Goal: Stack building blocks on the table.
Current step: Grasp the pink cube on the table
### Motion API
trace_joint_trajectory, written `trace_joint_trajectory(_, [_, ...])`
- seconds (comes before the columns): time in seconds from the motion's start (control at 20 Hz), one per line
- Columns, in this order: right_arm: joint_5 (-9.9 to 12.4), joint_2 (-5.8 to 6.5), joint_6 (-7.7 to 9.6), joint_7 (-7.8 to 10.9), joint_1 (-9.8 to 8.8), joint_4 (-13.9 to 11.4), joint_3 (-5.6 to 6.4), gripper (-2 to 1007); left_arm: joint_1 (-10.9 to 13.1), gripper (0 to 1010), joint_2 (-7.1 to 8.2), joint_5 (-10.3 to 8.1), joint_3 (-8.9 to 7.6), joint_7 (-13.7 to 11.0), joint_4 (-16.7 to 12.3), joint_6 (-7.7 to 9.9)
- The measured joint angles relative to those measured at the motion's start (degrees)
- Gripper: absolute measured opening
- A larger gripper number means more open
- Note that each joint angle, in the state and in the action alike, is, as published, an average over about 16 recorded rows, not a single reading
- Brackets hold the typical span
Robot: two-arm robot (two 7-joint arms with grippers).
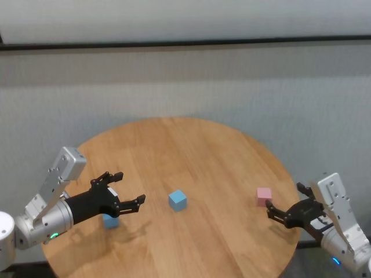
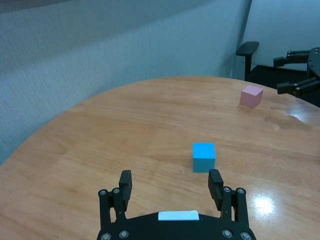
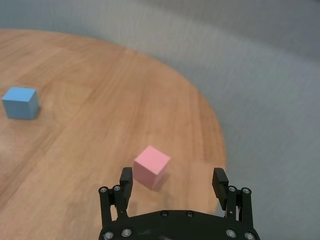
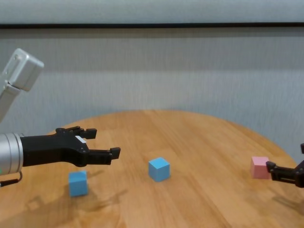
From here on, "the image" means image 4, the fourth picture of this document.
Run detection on black wall rail strip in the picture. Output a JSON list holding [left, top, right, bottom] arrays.
[[0, 22, 304, 30]]

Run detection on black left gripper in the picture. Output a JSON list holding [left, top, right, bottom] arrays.
[[20, 126, 121, 168]]

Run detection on pink cube block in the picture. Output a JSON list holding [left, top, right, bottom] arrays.
[[250, 156, 271, 180]]

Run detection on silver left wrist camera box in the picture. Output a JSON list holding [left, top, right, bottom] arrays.
[[0, 48, 45, 124]]

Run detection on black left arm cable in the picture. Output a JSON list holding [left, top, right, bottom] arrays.
[[0, 171, 23, 188]]

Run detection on blue cube block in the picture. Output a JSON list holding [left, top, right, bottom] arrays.
[[148, 156, 171, 183], [68, 170, 89, 198]]

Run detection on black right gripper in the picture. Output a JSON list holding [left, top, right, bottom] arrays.
[[266, 142, 304, 188]]

